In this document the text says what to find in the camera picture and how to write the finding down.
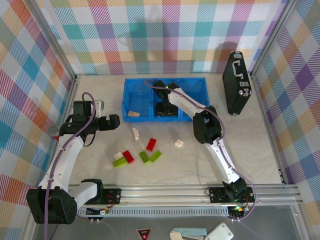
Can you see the red triangle sticker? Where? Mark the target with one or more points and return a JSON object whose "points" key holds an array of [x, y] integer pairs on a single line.
{"points": [[144, 233]]}

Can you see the cream lego brick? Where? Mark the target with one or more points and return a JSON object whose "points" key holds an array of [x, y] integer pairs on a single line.
{"points": [[133, 114]]}

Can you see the lime green lego brick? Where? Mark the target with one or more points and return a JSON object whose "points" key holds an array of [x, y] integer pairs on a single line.
{"points": [[119, 163], [155, 156]]}

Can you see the white rectangular device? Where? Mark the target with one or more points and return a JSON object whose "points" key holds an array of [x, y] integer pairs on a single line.
{"points": [[220, 232]]}

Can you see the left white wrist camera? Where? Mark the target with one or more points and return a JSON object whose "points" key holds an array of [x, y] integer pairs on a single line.
{"points": [[100, 106]]}

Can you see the white curved lego piece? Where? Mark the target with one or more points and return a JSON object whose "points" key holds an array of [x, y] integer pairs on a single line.
{"points": [[136, 134]]}

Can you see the dark green lego brick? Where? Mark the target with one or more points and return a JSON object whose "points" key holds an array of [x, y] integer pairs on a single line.
{"points": [[144, 157]]}

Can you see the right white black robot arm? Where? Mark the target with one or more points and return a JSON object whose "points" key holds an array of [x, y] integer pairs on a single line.
{"points": [[212, 125]]}

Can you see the blue three-compartment bin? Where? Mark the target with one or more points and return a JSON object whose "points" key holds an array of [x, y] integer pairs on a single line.
{"points": [[137, 100]]}

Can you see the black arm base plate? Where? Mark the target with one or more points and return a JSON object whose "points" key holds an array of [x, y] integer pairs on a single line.
{"points": [[112, 196], [216, 195]]}

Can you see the small white lego brick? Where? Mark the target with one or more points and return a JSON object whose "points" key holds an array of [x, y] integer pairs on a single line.
{"points": [[118, 155], [179, 143]]}

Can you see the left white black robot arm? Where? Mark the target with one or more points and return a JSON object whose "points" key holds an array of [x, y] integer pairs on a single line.
{"points": [[63, 160]]}

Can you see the light blue stapler device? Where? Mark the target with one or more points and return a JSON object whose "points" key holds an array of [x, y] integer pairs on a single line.
{"points": [[187, 233]]}

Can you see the power connector plug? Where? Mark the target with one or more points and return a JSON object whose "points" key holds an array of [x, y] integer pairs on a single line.
{"points": [[237, 212], [100, 212]]}

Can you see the aluminium mounting rail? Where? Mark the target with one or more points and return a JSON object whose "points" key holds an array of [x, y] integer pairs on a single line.
{"points": [[162, 197]]}

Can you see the aluminium frame post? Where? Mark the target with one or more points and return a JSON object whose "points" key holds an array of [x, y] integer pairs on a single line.
{"points": [[270, 37], [54, 37]]}

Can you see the aluminium side rail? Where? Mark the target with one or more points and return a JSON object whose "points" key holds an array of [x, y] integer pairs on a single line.
{"points": [[70, 97], [260, 100]]}

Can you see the red lego brick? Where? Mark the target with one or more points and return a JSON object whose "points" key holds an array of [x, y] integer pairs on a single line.
{"points": [[151, 144], [128, 157]]}

